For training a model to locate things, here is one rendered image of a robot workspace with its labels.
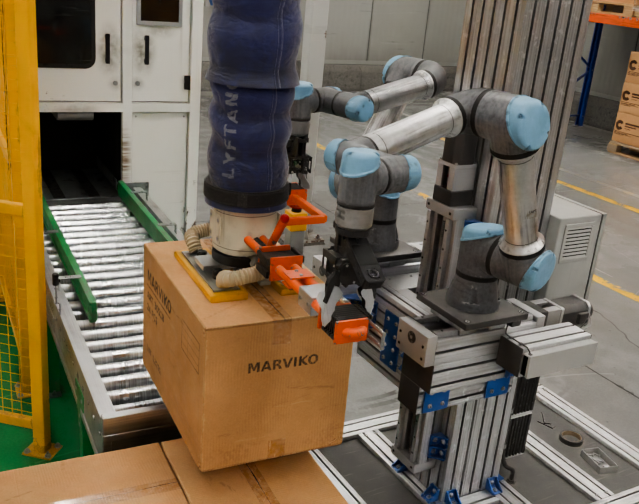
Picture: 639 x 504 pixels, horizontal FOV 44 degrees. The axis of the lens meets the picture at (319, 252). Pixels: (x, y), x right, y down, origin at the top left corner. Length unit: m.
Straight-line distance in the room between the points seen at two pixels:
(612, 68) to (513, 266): 10.25
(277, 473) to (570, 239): 1.14
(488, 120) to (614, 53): 10.39
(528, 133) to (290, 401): 0.88
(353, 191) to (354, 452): 1.64
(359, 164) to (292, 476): 1.07
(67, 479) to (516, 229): 1.35
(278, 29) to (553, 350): 1.14
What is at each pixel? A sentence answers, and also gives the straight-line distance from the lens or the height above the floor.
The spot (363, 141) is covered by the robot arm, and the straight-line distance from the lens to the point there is 1.70.
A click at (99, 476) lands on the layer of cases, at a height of 0.54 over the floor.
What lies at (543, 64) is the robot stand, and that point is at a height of 1.68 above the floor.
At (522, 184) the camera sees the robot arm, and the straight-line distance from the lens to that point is 1.94.
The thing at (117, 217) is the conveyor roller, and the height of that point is 0.53.
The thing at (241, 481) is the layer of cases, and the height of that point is 0.54.
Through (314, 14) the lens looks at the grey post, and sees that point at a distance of 5.36.
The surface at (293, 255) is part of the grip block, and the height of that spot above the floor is 1.22.
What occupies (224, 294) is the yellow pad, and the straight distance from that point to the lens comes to 2.00.
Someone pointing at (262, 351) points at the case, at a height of 0.99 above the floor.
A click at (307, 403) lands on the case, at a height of 0.82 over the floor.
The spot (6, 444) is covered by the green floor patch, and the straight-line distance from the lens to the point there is 3.44.
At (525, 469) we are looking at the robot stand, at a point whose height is 0.21.
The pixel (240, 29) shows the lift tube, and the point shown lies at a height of 1.73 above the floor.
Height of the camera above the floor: 1.90
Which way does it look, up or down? 20 degrees down
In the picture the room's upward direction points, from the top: 5 degrees clockwise
